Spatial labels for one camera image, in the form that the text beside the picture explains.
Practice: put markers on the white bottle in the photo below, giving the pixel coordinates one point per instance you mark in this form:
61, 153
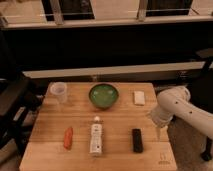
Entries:
96, 137

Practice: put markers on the black chair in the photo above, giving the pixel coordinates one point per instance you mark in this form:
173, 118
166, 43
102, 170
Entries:
15, 103
201, 89

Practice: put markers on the clear plastic cup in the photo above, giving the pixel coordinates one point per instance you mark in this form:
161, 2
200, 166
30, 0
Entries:
59, 90

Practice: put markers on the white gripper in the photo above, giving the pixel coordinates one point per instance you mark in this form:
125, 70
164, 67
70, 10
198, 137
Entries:
161, 118

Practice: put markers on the white sponge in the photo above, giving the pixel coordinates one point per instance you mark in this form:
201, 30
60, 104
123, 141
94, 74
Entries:
139, 98

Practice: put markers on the black chair right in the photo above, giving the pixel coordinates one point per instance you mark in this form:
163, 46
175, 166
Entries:
201, 89

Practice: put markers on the orange carrot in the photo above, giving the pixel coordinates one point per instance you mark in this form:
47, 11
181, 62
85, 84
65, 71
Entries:
68, 136

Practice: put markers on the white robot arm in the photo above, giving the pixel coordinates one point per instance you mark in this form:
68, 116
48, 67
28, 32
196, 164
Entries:
175, 102

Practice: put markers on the green bowl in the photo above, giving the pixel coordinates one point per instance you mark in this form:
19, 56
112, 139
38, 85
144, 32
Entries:
103, 95

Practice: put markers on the black chair left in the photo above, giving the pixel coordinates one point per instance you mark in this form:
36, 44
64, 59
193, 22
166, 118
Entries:
15, 103

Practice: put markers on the black eraser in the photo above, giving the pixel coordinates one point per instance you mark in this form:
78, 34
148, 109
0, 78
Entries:
137, 141

